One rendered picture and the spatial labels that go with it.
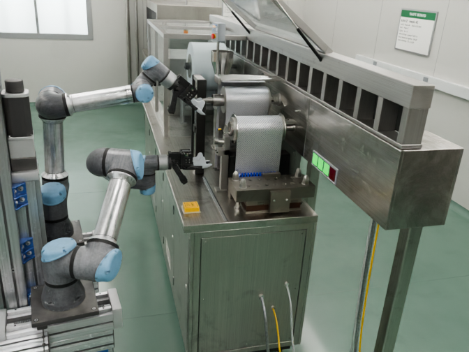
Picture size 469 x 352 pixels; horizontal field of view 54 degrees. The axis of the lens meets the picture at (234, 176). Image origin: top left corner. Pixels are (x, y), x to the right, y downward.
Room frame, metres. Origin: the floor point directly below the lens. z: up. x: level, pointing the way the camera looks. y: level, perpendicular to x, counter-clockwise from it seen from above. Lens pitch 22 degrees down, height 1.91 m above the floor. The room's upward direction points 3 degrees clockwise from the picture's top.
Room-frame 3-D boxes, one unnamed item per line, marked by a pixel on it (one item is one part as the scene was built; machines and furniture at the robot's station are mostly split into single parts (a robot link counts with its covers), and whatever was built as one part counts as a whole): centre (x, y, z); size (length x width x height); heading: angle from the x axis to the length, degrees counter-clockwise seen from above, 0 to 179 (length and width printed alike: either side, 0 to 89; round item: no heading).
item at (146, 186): (2.04, 0.43, 1.01); 0.11 x 0.08 x 0.11; 86
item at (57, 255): (1.38, 0.59, 0.98); 0.13 x 0.12 x 0.14; 86
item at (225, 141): (2.24, 0.07, 1.05); 0.06 x 0.05 x 0.31; 106
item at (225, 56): (2.94, 0.12, 1.50); 0.14 x 0.14 x 0.06
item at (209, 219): (3.13, 0.25, 0.88); 2.52 x 0.66 x 0.04; 16
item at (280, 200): (2.01, -0.22, 0.96); 0.10 x 0.03 x 0.11; 106
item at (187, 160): (2.09, 0.27, 1.12); 0.12 x 0.08 x 0.09; 106
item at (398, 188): (2.97, -0.22, 1.29); 3.10 x 0.28 x 0.30; 16
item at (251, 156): (2.20, -0.11, 1.11); 0.23 x 0.01 x 0.18; 106
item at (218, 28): (2.75, 0.15, 1.66); 0.07 x 0.07 x 0.10; 34
